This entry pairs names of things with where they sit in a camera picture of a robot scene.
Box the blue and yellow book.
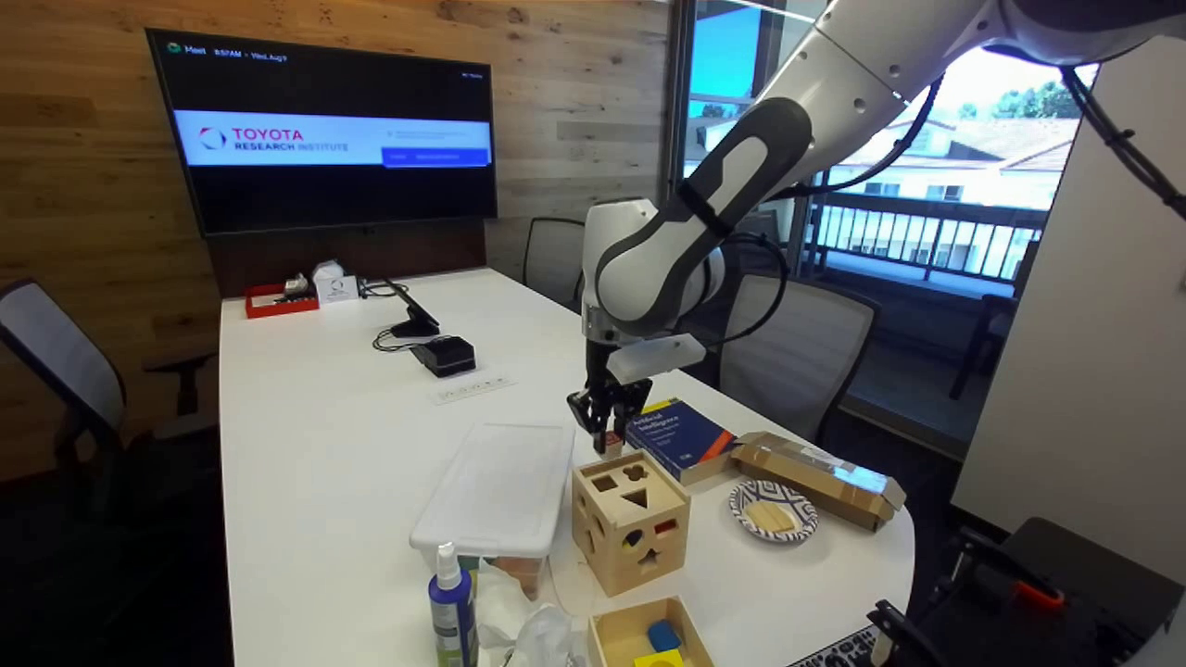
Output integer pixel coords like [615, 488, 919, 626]
[621, 398, 745, 484]

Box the blue spray bottle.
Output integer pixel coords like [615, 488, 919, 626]
[427, 537, 482, 667]

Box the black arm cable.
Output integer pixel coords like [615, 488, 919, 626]
[1056, 59, 1186, 230]

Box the tan square cracker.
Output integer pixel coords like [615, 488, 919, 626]
[745, 496, 800, 537]

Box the clear plastic bin white lid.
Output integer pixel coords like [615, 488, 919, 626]
[409, 417, 578, 605]

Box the crumpled white plastic bag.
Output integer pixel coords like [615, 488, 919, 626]
[470, 558, 598, 667]

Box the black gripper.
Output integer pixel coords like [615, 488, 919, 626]
[578, 337, 656, 461]

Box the wooden shape sorter toy box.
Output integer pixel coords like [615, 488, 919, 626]
[568, 447, 694, 599]

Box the white board panel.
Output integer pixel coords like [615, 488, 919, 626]
[947, 33, 1186, 587]

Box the balcony railing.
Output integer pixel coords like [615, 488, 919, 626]
[803, 188, 1052, 288]

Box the wall mounted tv screen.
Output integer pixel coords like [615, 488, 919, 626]
[143, 26, 499, 242]

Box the small open wooden box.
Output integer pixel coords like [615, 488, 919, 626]
[585, 598, 718, 667]

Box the grey wrist camera block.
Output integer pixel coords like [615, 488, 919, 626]
[604, 328, 710, 390]

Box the red tray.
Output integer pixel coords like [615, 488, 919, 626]
[241, 278, 321, 321]

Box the blue patterned paper plate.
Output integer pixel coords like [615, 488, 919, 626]
[721, 478, 824, 552]

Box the grey mesh office chair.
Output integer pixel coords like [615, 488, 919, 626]
[0, 278, 217, 521]
[716, 269, 883, 446]
[519, 215, 598, 316]

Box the black mount with orange clamps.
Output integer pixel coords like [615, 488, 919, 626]
[867, 516, 1186, 667]

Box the grey tablet cable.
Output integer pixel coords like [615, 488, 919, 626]
[365, 321, 427, 358]

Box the black keypad remote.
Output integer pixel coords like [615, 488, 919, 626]
[818, 621, 895, 667]

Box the small black box device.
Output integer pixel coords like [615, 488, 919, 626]
[410, 335, 479, 380]

